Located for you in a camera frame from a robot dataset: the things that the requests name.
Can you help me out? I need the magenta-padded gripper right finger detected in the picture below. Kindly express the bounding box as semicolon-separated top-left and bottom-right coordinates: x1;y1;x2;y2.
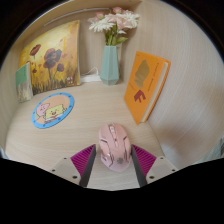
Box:
131;144;178;188

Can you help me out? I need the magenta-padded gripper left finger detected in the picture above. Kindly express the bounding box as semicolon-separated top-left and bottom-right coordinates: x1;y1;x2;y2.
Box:
49;143;98;188

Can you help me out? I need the pink computer mouse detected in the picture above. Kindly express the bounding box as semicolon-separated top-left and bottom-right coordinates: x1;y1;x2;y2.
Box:
98;122;133;173

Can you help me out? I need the round blue-rimmed cartoon mouse pad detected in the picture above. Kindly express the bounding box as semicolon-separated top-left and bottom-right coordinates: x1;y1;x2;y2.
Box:
31;92;76;130

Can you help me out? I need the orange book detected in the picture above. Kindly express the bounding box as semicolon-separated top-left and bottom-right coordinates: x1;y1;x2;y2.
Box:
123;50;172;126

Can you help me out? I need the white power strip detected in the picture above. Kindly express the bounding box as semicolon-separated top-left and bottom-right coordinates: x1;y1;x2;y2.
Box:
79;66;102;83

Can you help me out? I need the green and beige book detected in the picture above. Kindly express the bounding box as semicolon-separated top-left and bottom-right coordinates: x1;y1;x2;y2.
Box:
15;61;34;104

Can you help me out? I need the yellow poppy flower painting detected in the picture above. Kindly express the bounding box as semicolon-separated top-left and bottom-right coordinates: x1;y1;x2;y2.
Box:
18;19;82;96

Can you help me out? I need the mint green faceted vase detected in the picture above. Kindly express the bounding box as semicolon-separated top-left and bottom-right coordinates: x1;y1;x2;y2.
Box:
99;45;120;86

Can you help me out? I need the pink and white flower bouquet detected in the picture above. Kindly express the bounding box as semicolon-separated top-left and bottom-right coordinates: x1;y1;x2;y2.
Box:
87;6;141;47

